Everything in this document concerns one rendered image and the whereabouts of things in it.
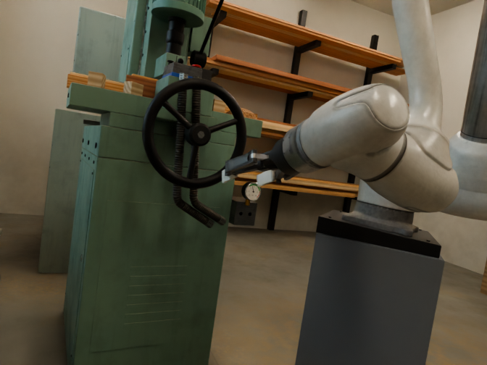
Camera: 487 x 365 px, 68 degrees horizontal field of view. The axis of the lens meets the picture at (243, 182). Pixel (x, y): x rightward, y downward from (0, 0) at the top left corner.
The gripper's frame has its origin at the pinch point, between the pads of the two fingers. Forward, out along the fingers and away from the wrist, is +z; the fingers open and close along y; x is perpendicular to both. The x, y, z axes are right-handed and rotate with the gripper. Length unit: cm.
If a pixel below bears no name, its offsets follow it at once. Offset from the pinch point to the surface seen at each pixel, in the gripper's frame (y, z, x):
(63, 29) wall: 40, 236, -182
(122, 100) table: 24.1, 27.3, -26.4
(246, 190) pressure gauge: -16.4, 28.8, -4.1
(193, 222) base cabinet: -2.2, 39.0, 5.6
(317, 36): -173, 158, -196
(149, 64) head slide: 12, 45, -51
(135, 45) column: 16, 51, -61
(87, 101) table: 33.0, 28.1, -24.3
